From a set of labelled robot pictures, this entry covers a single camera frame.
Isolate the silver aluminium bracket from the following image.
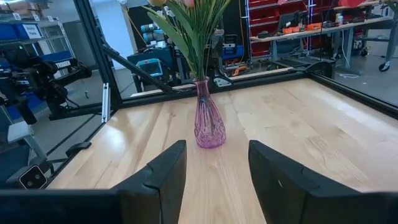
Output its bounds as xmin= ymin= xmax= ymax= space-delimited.
xmin=101 ymin=82 xmax=111 ymax=124

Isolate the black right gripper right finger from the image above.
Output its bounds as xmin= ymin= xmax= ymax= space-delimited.
xmin=248 ymin=139 xmax=398 ymax=224

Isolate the blue handheld screen device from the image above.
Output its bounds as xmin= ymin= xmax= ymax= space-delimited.
xmin=136 ymin=58 xmax=164 ymax=78

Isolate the black table clamp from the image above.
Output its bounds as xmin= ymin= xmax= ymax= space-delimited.
xmin=65 ymin=141 xmax=93 ymax=158

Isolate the blue storage bin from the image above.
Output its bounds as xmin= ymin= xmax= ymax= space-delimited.
xmin=0 ymin=22 xmax=43 ymax=41

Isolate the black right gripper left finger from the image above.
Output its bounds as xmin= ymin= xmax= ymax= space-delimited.
xmin=111 ymin=139 xmax=188 ymax=224

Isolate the black table-level camera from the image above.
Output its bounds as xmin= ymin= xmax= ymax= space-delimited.
xmin=5 ymin=164 xmax=54 ymax=190

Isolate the black aluminium table frame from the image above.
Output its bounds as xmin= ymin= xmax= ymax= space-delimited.
xmin=46 ymin=0 xmax=398 ymax=150

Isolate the peach pink artificial tulip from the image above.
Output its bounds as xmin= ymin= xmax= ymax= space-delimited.
xmin=139 ymin=0 xmax=200 ymax=80

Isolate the white cable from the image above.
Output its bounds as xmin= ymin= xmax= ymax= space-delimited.
xmin=337 ymin=29 xmax=361 ymax=79

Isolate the grey metal workbench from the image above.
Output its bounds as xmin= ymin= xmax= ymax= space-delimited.
xmin=250 ymin=15 xmax=398 ymax=72

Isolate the red bin rack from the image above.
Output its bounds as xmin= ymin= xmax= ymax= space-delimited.
xmin=247 ymin=0 xmax=312 ymax=57

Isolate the grey metal stand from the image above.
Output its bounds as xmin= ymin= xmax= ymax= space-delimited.
xmin=6 ymin=121 xmax=47 ymax=162

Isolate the pink ribbed glass vase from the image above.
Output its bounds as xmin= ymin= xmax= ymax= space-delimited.
xmin=193 ymin=77 xmax=227 ymax=149

